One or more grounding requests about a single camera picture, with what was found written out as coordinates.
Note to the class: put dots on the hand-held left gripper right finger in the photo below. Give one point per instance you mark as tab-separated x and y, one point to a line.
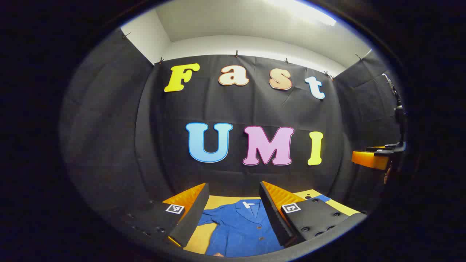
271	214

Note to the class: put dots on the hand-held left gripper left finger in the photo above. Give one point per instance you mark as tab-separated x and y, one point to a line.
194	214

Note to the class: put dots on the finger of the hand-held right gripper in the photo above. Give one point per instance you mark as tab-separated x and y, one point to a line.
369	159

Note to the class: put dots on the blue button-up shirt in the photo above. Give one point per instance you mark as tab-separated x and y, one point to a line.
240	229

